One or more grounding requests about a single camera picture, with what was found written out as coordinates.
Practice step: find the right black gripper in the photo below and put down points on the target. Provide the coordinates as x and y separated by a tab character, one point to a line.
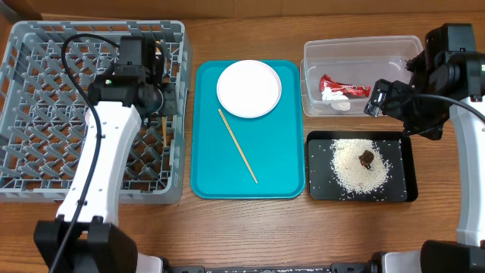
423	127

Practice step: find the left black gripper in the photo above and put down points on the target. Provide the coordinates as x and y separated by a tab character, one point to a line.
151	114

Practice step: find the large white plate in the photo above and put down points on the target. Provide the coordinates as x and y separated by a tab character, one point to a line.
249	89

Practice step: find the white tissue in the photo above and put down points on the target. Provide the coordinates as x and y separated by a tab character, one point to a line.
337	100

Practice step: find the brown food scrap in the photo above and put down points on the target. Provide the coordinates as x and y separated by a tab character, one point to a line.
366	159

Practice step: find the red snack wrapper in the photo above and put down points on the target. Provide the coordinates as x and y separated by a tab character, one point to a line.
329	85

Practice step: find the pile of white rice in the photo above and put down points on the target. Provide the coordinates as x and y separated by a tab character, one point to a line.
350	173

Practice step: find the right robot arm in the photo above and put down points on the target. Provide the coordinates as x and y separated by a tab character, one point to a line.
466	253

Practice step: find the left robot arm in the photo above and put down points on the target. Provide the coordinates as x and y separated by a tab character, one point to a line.
85	237

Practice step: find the grey dishwasher rack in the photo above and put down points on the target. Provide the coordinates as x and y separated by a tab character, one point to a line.
42	114

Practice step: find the black plastic tray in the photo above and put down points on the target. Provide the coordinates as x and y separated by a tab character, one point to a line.
396	150

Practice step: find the clear plastic bin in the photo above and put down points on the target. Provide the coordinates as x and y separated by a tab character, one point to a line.
357	61

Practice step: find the teal plastic tray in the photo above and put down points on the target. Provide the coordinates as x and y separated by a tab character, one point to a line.
273	144

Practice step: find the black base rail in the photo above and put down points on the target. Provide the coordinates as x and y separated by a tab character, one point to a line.
345	267

